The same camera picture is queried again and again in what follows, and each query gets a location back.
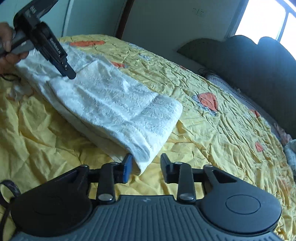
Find dark scalloped headboard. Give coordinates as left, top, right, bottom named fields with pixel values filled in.
left=177, top=35, right=295, bottom=137

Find white wall socket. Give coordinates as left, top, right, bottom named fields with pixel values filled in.
left=193, top=8, right=206, bottom=18

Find bright window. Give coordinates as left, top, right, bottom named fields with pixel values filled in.
left=229, top=0, right=295, bottom=57

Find yellow carrot print quilt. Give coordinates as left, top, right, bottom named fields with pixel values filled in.
left=1, top=35, right=295, bottom=240

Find peach crumpled cloth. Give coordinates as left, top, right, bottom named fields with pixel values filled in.
left=273, top=123, right=292, bottom=146

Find grey quilted mattress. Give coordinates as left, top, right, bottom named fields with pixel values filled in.
left=205, top=74, right=280, bottom=140

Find folded white printed blanket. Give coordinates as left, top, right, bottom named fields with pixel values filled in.
left=283, top=139, right=296, bottom=177

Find white textured pants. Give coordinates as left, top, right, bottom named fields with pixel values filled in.
left=17, top=44, right=183, bottom=175

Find black cable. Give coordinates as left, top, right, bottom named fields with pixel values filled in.
left=0, top=73, right=23, bottom=235

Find person's left hand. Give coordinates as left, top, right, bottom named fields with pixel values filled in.
left=0, top=22, right=29, bottom=74

